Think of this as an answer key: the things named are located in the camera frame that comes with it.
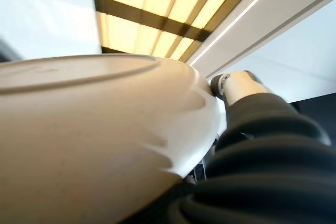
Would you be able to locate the right robot hand dark glove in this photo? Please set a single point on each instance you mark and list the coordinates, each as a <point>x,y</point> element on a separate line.
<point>275,169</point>

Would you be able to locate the beige ceramic plate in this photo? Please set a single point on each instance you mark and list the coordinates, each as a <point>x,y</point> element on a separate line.
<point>92,129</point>

